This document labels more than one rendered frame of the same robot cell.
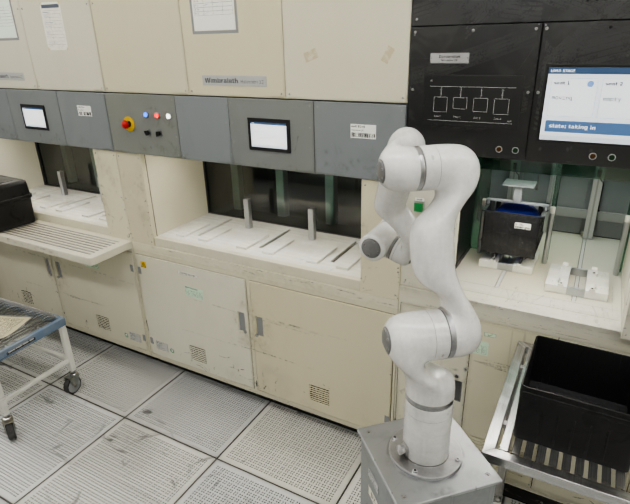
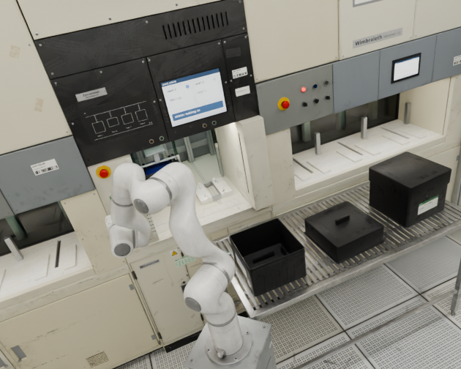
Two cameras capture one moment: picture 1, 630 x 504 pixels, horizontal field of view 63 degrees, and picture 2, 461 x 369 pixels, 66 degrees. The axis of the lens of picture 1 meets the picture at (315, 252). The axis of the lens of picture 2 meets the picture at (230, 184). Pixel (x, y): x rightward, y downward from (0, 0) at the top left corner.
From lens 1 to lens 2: 47 cm
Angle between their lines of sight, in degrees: 40
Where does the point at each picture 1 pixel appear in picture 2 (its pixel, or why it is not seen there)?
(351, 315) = (97, 293)
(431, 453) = (238, 342)
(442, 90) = (96, 117)
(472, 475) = (259, 334)
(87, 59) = not seen: outside the picture
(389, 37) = (34, 91)
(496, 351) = not seen: hidden behind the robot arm
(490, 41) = (116, 76)
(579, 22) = (167, 53)
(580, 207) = (179, 146)
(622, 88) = (204, 84)
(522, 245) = not seen: hidden behind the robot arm
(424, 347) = (217, 292)
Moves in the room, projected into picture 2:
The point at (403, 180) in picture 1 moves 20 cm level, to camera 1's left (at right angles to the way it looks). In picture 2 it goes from (161, 205) to (104, 244)
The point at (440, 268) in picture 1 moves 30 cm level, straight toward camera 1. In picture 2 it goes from (203, 242) to (260, 293)
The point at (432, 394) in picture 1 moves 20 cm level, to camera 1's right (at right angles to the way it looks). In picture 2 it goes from (228, 312) to (260, 277)
